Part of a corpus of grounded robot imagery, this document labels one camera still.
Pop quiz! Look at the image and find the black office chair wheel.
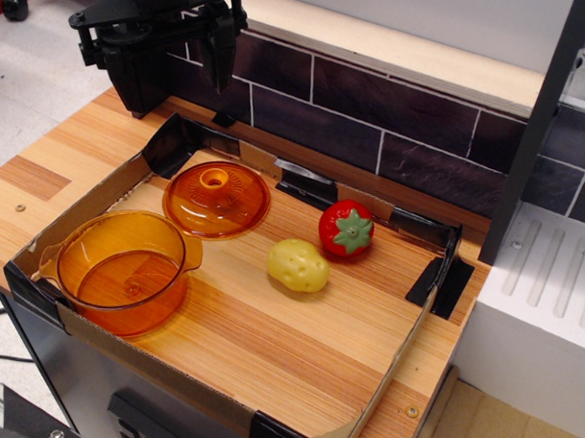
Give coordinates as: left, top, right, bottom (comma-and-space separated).
1, 0, 29, 22

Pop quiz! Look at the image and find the cardboard fence with black tape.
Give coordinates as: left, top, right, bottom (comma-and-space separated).
5, 114, 472, 438

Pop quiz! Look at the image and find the dark grey vertical post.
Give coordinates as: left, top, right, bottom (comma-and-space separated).
478, 0, 585, 265

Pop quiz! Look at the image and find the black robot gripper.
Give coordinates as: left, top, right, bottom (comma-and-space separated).
68, 0, 248, 118

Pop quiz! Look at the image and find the orange transparent pot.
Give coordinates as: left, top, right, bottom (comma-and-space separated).
38, 210, 203, 337

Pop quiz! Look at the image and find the yellow toy potato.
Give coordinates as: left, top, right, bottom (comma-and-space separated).
266, 238, 330, 293

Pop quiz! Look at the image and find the black control panel below table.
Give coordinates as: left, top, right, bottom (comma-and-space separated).
107, 392, 185, 438

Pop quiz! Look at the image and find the white ribbed sink unit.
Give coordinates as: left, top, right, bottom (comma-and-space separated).
453, 204, 585, 438

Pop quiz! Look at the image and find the orange transparent pot lid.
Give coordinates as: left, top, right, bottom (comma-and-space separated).
162, 160, 271, 239

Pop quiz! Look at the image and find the red toy tomato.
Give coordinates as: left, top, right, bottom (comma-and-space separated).
318, 199, 374, 257

